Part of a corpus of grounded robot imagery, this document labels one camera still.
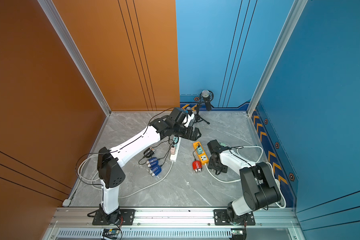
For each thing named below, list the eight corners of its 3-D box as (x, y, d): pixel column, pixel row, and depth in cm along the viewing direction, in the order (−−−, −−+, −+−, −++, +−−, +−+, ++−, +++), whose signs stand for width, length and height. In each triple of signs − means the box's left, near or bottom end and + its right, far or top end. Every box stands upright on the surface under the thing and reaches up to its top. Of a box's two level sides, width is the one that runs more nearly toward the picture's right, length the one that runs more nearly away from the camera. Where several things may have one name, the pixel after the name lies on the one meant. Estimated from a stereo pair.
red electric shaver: (192, 172, 90) (193, 170, 88) (192, 162, 94) (192, 160, 92) (202, 172, 90) (202, 170, 88) (201, 162, 94) (201, 160, 92)
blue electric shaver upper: (149, 168, 92) (148, 166, 89) (146, 163, 94) (145, 161, 91) (159, 163, 94) (158, 161, 91) (156, 158, 96) (156, 156, 94)
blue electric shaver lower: (149, 173, 89) (148, 171, 87) (155, 165, 93) (154, 163, 91) (156, 178, 88) (156, 176, 85) (163, 169, 91) (162, 167, 89)
